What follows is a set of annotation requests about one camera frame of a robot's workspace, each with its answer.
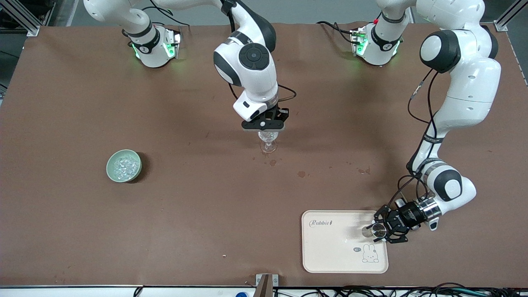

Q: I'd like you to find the aluminium frame profile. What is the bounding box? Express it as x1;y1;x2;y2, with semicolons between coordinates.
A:
493;0;528;33
0;0;41;37

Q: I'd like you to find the brown table cover sheet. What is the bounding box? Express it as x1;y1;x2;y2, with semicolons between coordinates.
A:
0;22;528;288

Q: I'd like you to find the black cable bundle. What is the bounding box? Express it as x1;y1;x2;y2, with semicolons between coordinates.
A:
272;282;528;297

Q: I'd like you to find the clear stemmed wine glass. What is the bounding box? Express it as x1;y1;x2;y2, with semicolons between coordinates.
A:
258;131;279;154

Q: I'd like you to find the black base cable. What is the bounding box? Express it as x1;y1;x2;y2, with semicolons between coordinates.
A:
316;21;359;44
155;16;191;34

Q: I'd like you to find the green ceramic bowl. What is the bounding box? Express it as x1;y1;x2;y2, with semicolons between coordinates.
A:
106;149;142;183

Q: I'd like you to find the black left base cable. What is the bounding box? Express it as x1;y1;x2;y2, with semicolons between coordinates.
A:
316;21;359;44

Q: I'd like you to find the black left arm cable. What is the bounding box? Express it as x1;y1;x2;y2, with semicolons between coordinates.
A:
386;68;440;216

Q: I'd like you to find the cream rabbit print tray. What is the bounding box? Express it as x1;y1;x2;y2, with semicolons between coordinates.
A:
302;210;389;274

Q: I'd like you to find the clear ice cubes pile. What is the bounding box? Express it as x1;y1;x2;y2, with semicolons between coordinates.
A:
112;155;139;179

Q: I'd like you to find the grey metal camera bracket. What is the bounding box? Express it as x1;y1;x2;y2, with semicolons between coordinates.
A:
255;273;279;297

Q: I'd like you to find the black right base cable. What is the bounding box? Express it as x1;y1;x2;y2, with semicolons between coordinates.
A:
155;16;191;34

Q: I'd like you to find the small metal jigger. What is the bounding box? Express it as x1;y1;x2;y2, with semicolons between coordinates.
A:
365;222;389;242

